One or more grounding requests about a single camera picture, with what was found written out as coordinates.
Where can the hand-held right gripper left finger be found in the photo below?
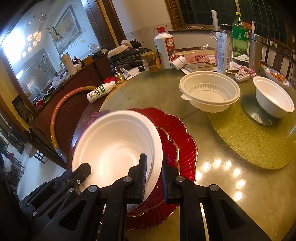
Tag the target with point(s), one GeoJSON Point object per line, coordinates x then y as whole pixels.
{"type": "Point", "coordinates": [143, 176]}

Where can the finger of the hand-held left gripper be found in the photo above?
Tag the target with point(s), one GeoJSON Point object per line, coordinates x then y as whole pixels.
{"type": "Point", "coordinates": [63, 179]}
{"type": "Point", "coordinates": [82, 173]}

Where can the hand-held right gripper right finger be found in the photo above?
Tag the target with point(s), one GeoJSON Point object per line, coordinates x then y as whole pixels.
{"type": "Point", "coordinates": [164, 183]}

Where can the red plate with gold print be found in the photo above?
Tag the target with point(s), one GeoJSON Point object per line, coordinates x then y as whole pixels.
{"type": "Point", "coordinates": [185, 148]}

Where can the white paper bowl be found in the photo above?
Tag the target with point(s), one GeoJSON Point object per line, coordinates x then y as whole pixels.
{"type": "Point", "coordinates": [111, 143]}
{"type": "Point", "coordinates": [272, 99]}

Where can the large cream ribbed plastic bowl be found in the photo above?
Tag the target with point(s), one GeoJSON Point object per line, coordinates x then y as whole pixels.
{"type": "Point", "coordinates": [208, 92]}

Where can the wooden sideboard cabinet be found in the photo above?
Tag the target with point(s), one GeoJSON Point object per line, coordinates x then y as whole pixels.
{"type": "Point", "coordinates": [44, 115]}

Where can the multicoloured hula hoop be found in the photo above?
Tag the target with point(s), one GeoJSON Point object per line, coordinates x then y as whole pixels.
{"type": "Point", "coordinates": [67, 97]}

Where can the white milk drink bottle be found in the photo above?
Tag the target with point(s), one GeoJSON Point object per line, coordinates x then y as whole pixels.
{"type": "Point", "coordinates": [99, 92]}

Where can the clear plastic bag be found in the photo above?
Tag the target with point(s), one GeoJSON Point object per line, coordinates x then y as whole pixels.
{"type": "Point", "coordinates": [60, 78]}
{"type": "Point", "coordinates": [93, 47]}

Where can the green round placemat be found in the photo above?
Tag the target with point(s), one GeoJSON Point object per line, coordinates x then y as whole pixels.
{"type": "Point", "coordinates": [254, 143]}

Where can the gold perfume bottle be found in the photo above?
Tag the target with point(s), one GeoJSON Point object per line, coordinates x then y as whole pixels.
{"type": "Point", "coordinates": [119, 77]}

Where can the brown glass bottle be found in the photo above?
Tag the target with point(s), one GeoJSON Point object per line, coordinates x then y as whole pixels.
{"type": "Point", "coordinates": [75, 61]}

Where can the small wooden box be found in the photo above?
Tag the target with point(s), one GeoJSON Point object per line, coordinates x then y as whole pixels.
{"type": "Point", "coordinates": [87, 60]}

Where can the peanut butter jar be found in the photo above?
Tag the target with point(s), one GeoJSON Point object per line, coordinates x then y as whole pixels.
{"type": "Point", "coordinates": [150, 62]}

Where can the grey metal turntable base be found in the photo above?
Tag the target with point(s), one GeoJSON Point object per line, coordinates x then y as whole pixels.
{"type": "Point", "coordinates": [251, 109]}

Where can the closed book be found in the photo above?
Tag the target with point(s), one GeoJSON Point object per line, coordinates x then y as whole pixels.
{"type": "Point", "coordinates": [198, 67]}

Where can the black fur-lined boots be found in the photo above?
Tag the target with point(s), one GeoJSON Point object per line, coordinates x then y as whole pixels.
{"type": "Point", "coordinates": [129, 55]}

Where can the white liquor bottle red cap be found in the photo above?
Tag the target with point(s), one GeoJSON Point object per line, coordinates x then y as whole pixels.
{"type": "Point", "coordinates": [165, 51]}

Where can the pink meat slices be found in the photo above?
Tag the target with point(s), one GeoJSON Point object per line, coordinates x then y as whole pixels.
{"type": "Point", "coordinates": [198, 58]}

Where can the white and blue tube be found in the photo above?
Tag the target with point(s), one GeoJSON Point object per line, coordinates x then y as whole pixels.
{"type": "Point", "coordinates": [221, 53]}

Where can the pile of pink candies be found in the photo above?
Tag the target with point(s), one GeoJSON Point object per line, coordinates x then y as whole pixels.
{"type": "Point", "coordinates": [251, 70]}

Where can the white paper sachet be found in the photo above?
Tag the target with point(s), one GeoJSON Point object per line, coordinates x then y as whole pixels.
{"type": "Point", "coordinates": [242, 58]}

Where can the blue-rimmed plate with food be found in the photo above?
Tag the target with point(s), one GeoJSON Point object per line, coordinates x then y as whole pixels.
{"type": "Point", "coordinates": [277, 76]}

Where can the pink cloth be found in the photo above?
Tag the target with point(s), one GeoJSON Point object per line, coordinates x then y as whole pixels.
{"type": "Point", "coordinates": [194, 27]}

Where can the stainless steel thermos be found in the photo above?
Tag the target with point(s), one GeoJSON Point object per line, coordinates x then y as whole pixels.
{"type": "Point", "coordinates": [255, 53]}

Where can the green plastic bottle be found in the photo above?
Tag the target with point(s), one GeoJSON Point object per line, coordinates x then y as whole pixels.
{"type": "Point", "coordinates": [239, 37]}

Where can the clear plastic water bottle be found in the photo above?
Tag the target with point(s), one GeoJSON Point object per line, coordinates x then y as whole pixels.
{"type": "Point", "coordinates": [228, 30]}

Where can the white plastic wrap roll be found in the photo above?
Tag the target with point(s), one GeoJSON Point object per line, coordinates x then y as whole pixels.
{"type": "Point", "coordinates": [215, 20]}

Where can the wooden framed window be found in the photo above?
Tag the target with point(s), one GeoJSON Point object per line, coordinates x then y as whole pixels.
{"type": "Point", "coordinates": [196, 11]}

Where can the red box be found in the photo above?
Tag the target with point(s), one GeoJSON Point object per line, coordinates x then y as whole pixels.
{"type": "Point", "coordinates": [247, 26]}

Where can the dark wooden chair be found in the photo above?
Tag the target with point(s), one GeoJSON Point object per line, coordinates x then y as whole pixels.
{"type": "Point", "coordinates": [282, 51]}

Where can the small white bottle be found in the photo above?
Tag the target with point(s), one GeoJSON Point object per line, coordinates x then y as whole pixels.
{"type": "Point", "coordinates": [253, 26]}

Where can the framed wall picture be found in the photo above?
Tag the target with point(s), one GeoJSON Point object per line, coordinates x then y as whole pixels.
{"type": "Point", "coordinates": [69, 25]}

